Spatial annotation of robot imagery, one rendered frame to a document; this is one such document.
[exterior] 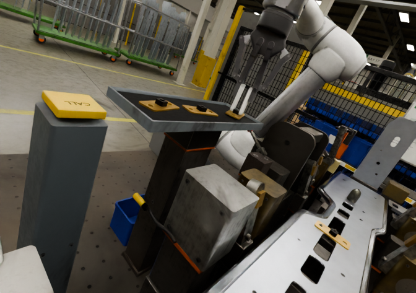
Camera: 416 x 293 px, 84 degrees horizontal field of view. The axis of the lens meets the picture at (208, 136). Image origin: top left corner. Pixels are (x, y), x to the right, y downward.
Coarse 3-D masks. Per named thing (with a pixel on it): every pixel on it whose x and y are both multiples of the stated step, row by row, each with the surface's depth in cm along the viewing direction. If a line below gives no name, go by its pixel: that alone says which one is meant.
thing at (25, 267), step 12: (12, 252) 21; (24, 252) 21; (36, 252) 22; (12, 264) 20; (24, 264) 20; (36, 264) 21; (0, 276) 19; (12, 276) 19; (24, 276) 20; (36, 276) 20; (0, 288) 18; (12, 288) 18; (24, 288) 19; (36, 288) 19; (48, 288) 19
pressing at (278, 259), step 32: (320, 192) 80; (288, 224) 53; (352, 224) 66; (384, 224) 76; (256, 256) 40; (288, 256) 43; (352, 256) 51; (224, 288) 32; (256, 288) 34; (288, 288) 37; (320, 288) 39; (352, 288) 42
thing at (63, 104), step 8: (48, 96) 29; (56, 96) 30; (64, 96) 31; (72, 96) 32; (80, 96) 33; (88, 96) 34; (48, 104) 29; (56, 104) 28; (64, 104) 29; (72, 104) 29; (80, 104) 30; (88, 104) 31; (96, 104) 32; (56, 112) 27; (64, 112) 28; (72, 112) 28; (80, 112) 29; (88, 112) 30; (96, 112) 30; (104, 112) 31
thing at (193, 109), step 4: (188, 108) 48; (192, 108) 49; (196, 108) 50; (200, 108) 49; (204, 108) 50; (192, 112) 47; (196, 112) 47; (200, 112) 49; (204, 112) 50; (208, 112) 51; (212, 112) 53
